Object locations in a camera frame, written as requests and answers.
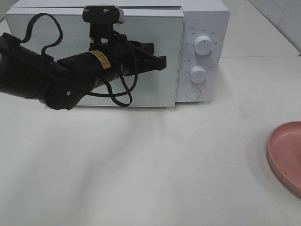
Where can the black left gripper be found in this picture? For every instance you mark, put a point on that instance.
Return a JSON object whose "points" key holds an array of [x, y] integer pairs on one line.
{"points": [[136, 57]]}

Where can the white microwave knob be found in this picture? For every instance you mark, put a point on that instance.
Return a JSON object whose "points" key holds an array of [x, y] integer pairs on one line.
{"points": [[202, 44], [198, 74]]}

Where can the round white door button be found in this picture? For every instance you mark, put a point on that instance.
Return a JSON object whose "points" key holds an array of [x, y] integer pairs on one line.
{"points": [[193, 93]]}

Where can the white microwave door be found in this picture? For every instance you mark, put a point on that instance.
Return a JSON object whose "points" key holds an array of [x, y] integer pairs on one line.
{"points": [[163, 28]]}

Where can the pink round plate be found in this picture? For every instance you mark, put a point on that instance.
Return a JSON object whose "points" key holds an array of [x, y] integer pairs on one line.
{"points": [[284, 154]]}

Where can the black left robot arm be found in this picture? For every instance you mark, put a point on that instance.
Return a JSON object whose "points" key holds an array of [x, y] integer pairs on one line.
{"points": [[62, 84]]}

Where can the white microwave oven body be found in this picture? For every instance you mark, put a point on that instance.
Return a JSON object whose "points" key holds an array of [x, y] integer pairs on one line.
{"points": [[200, 16]]}

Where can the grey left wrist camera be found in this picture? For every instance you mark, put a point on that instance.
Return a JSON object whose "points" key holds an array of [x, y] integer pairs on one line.
{"points": [[102, 19]]}

